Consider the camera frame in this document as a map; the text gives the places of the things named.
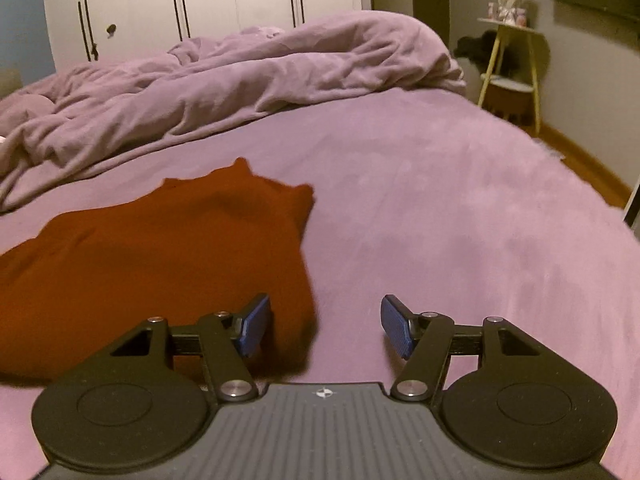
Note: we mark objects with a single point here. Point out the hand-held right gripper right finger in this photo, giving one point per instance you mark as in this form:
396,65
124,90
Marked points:
397,327

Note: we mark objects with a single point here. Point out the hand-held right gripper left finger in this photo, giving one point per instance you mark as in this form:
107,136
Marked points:
252,327

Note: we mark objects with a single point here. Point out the brown buttoned cardigan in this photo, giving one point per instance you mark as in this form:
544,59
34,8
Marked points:
165,265

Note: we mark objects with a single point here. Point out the purple crumpled duvet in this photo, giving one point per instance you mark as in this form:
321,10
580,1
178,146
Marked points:
250,85

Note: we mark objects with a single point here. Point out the brown basket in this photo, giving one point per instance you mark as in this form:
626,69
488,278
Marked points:
510,100

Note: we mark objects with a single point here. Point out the black cloth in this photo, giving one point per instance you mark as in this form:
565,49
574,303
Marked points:
472,47

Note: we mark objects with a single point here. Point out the yellow-legged side table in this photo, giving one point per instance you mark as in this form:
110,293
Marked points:
515,25

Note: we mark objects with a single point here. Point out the dark tall panel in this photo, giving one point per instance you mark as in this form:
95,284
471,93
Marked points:
431,0

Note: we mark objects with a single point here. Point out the green quilted cushion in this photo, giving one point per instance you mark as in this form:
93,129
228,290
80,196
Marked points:
7,82

